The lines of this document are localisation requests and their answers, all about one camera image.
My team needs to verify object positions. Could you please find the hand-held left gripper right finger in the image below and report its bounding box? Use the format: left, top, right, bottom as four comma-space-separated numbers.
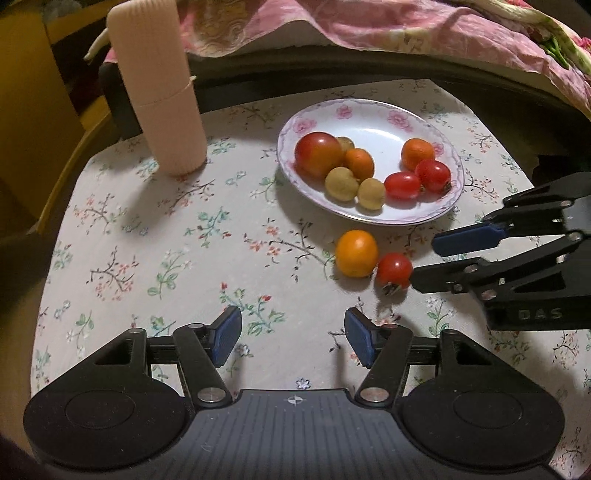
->
344, 307, 497, 409

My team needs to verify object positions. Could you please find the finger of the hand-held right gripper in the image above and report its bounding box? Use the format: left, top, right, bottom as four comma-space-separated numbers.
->
410, 233, 585, 301
433, 172, 591, 256

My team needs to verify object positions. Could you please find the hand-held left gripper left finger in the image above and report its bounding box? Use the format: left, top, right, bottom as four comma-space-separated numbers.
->
95, 305, 243, 409

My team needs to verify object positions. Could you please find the large mandarin orange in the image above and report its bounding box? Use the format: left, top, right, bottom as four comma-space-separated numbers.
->
400, 138, 436, 171

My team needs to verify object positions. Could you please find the white floral plate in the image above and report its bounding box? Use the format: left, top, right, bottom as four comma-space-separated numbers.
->
277, 98, 465, 226

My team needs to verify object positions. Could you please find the large red tomato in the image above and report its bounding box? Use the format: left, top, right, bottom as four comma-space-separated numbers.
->
294, 131, 345, 181

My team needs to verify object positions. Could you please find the orange tomato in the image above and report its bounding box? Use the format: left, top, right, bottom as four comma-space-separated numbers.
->
335, 230, 380, 278

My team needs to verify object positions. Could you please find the oval red cherry tomato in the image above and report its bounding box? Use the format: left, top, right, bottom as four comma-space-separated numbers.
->
384, 172, 422, 200

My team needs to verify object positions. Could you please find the floral tablecloth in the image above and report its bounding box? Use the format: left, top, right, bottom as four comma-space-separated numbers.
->
30, 78, 591, 480

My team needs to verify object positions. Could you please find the small mandarin orange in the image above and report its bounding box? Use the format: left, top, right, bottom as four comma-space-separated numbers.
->
344, 148, 376, 182

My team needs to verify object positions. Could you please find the red green floral quilt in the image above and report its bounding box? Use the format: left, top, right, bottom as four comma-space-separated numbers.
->
455, 0, 591, 72

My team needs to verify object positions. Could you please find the pink floral bedsheet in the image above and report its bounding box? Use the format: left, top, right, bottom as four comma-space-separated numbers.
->
178, 0, 591, 114

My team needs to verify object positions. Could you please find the pink ribbed tumbler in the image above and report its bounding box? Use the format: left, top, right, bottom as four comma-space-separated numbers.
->
106, 0, 207, 176

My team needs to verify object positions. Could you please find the yellow wooden cabinet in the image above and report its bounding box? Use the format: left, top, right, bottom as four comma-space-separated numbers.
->
0, 0, 116, 236

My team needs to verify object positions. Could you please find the white cloth strip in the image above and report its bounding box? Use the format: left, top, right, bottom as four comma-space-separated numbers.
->
83, 27, 112, 64

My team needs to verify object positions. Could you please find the dark bed frame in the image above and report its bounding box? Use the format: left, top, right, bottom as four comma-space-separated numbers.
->
99, 41, 591, 139

